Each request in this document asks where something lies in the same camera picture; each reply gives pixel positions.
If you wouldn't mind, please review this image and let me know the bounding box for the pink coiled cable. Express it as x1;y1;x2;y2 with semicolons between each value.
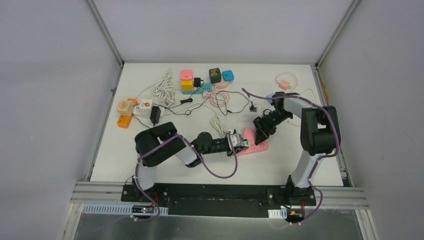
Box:
202;90;233;108

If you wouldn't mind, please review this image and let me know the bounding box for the pink round socket base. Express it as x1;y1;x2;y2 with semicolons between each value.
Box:
213;81;230;90

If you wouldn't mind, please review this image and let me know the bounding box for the pink cube adapter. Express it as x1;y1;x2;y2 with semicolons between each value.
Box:
179;69;194;81

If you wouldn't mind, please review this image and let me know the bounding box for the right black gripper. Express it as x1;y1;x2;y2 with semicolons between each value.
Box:
253;110;293;146

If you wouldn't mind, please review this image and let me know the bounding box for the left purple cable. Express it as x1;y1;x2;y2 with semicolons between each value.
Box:
130;132;239;222

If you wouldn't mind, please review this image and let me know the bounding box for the purple cable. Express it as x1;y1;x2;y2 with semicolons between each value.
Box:
241;87;341;227
130;132;239;222

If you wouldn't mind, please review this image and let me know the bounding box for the teal power strip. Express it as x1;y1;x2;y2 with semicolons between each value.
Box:
182;82;214;95

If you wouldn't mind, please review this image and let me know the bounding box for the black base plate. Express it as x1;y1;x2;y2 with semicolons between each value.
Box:
120;183;317;218

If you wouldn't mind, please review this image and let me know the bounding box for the beige cube adapter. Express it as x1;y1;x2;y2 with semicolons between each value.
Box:
116;100;134;117

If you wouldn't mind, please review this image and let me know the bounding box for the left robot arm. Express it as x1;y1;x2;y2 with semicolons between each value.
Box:
133;122;246;203

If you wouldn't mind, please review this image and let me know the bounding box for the pink charger plug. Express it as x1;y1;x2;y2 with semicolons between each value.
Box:
278;80;292;91

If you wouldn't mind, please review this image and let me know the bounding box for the dark green cube adapter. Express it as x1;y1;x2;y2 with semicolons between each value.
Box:
208;68;222;84

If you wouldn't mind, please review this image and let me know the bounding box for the yellow cube adapter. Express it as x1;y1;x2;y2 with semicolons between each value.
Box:
180;79;194;92

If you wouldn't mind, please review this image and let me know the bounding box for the blue charger plug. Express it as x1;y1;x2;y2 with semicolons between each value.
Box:
266;92;275;104

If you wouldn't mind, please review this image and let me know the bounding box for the small black plug adapter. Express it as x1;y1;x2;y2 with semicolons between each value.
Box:
193;77;205;88

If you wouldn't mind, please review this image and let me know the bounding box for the white cube adapter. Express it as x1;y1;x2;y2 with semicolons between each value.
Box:
133;99;165;119

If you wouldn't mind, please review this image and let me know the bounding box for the white bundled cable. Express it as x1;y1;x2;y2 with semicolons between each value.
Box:
135;68;178;108

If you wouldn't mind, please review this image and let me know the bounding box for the thin pink charging cable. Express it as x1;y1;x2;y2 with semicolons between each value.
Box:
274;72;317;128

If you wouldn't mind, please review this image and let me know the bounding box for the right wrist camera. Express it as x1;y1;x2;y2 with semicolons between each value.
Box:
249;101;258;113

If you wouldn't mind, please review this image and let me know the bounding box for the orange power strip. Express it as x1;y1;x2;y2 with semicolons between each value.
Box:
117;98;138;129

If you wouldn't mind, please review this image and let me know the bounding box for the white coiled power cable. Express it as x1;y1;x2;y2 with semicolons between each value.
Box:
209;114;233;138

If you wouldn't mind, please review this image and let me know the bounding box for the blue cube adapter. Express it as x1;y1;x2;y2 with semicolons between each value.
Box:
221;70;235;82

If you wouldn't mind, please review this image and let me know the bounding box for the green charger plug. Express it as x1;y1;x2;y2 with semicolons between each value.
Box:
240;139;251;148

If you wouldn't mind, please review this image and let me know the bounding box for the pink triangular power strip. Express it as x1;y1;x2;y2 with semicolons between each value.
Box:
237;127;270;156

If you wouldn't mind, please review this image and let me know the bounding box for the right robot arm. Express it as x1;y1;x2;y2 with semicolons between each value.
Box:
253;91;341;205

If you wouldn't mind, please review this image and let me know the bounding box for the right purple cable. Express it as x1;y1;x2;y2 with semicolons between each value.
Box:
241;87;341;227

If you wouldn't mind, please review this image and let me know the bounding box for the black thin cable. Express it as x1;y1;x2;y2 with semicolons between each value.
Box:
132;82;250;130

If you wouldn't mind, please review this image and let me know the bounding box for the black power adapter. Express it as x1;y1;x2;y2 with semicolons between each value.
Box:
149;105;162;126

